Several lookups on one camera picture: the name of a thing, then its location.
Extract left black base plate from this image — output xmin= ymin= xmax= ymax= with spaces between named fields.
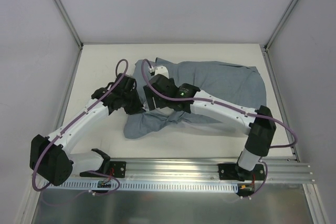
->
xmin=79 ymin=160 xmax=127 ymax=178

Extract aluminium mounting rail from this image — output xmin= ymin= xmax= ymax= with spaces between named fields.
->
xmin=110 ymin=158 xmax=316 ymax=184

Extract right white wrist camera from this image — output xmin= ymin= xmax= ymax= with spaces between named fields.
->
xmin=149 ymin=65 xmax=169 ymax=78

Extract aluminium frame post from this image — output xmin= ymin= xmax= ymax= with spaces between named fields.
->
xmin=52 ymin=0 xmax=83 ymax=50
xmin=264 ymin=0 xmax=300 ymax=51

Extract left aluminium frame post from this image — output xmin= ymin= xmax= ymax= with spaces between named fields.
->
xmin=52 ymin=0 xmax=83 ymax=50

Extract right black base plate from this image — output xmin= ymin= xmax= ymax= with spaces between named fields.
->
xmin=218 ymin=163 xmax=266 ymax=182

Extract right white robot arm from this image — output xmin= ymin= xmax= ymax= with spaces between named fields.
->
xmin=143 ymin=74 xmax=276 ymax=181

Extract blue beige striped pillowcase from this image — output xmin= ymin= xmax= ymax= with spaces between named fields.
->
xmin=123 ymin=56 xmax=268 ymax=140

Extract right aluminium frame post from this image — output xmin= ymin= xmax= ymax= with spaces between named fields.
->
xmin=264 ymin=0 xmax=300 ymax=51

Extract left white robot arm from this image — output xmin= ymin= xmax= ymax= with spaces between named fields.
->
xmin=29 ymin=73 xmax=144 ymax=186

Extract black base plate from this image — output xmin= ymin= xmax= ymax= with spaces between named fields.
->
xmin=218 ymin=163 xmax=266 ymax=182
xmin=79 ymin=160 xmax=127 ymax=178

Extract slotted white cable duct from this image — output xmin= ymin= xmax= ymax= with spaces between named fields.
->
xmin=55 ymin=179 xmax=238 ymax=193

